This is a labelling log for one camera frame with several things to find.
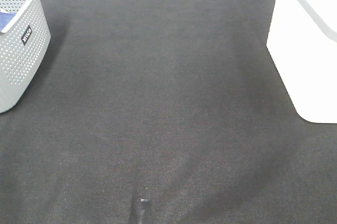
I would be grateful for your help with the black tablecloth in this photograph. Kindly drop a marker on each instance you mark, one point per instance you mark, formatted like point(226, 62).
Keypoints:
point(174, 101)

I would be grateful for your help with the black tape strip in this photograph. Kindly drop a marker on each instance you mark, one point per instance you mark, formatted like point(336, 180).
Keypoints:
point(145, 211)

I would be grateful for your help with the grey perforated plastic basket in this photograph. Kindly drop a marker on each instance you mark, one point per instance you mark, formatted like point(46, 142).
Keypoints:
point(23, 48)

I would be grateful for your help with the blue cloth in basket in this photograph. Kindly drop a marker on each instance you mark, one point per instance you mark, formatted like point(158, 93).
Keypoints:
point(7, 20)

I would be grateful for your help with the white plastic bin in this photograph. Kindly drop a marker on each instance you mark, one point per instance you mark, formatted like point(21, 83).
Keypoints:
point(302, 44)

